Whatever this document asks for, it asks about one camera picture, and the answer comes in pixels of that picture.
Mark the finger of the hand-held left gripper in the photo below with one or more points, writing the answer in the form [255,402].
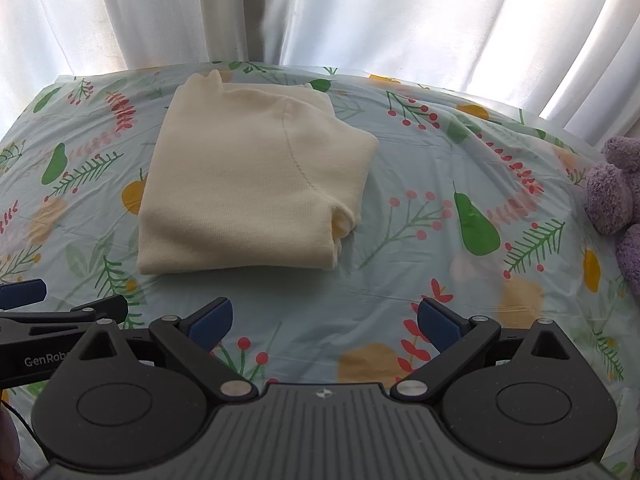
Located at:
[60,321]
[22,292]

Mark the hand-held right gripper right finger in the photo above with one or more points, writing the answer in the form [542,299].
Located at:
[440,325]

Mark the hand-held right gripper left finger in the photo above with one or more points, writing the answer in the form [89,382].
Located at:
[210,325]

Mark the cream knit sweater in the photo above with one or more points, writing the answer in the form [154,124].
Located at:
[240,175]

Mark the floral fruit-print bed sheet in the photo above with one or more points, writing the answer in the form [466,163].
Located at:
[400,270]

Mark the purple fuzzy cloth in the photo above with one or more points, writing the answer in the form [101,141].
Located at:
[615,185]

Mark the white sheer curtain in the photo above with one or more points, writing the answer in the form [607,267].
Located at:
[350,10]

